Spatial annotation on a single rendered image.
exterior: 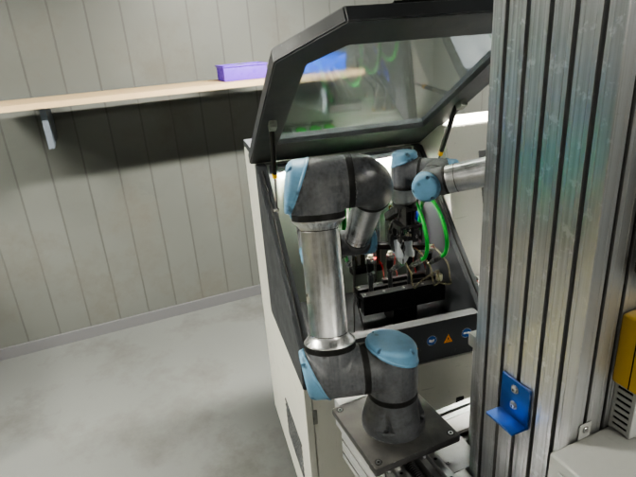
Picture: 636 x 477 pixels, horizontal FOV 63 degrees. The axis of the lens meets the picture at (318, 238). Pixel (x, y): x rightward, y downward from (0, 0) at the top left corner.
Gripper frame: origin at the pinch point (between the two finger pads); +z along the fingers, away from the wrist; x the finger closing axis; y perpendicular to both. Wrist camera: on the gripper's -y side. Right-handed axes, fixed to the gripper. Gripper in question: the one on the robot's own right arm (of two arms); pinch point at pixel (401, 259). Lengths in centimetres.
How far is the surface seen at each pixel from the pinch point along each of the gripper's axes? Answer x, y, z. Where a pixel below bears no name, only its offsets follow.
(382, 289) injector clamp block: 4.3, -27.5, 24.6
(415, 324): 7.0, -4.1, 27.6
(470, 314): 27.7, -3.0, 27.8
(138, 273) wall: -104, -222, 83
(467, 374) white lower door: 27, -3, 53
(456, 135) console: 40, -38, -29
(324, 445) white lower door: -29, -3, 69
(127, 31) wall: -82, -225, -76
